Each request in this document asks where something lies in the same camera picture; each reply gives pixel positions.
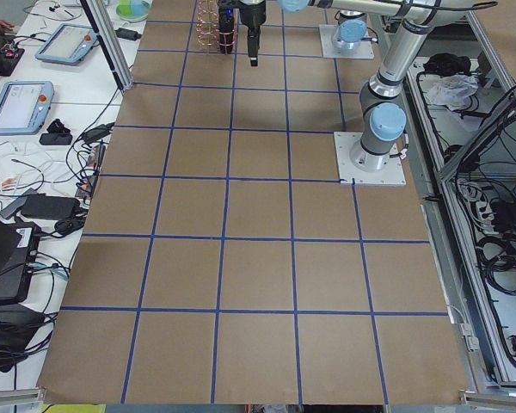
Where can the black laptop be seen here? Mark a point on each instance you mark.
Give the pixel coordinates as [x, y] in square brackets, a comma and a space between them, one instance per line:
[18, 248]

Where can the far teach pendant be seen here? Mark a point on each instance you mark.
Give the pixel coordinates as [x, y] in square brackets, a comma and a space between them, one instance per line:
[68, 45]

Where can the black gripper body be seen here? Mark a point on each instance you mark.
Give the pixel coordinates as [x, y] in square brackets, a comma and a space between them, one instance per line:
[252, 16]

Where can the white crumpled cloth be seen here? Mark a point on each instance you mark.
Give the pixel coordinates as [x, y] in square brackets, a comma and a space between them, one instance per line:
[454, 92]

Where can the aluminium frame post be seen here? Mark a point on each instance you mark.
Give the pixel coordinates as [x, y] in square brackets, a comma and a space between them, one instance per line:
[100, 22]

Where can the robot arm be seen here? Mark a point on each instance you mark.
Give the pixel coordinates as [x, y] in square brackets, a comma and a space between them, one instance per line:
[351, 29]
[384, 120]

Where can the teach pendant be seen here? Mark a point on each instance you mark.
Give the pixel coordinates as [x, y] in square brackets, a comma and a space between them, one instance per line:
[24, 106]
[68, 45]

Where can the green plastic bowl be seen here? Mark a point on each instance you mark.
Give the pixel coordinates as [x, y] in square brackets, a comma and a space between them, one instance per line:
[133, 10]

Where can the dark wine bottle carried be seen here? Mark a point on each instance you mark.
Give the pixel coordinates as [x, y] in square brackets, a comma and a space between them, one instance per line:
[253, 45]

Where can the copper wire wine basket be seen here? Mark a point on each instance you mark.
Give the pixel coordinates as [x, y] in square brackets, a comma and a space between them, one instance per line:
[207, 25]

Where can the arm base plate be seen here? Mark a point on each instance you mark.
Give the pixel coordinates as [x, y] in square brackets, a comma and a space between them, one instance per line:
[362, 51]
[356, 166]

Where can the black power adapter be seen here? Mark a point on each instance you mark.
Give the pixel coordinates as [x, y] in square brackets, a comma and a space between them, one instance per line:
[128, 34]

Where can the near teach pendant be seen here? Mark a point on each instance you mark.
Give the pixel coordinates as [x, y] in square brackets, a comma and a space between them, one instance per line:
[24, 106]

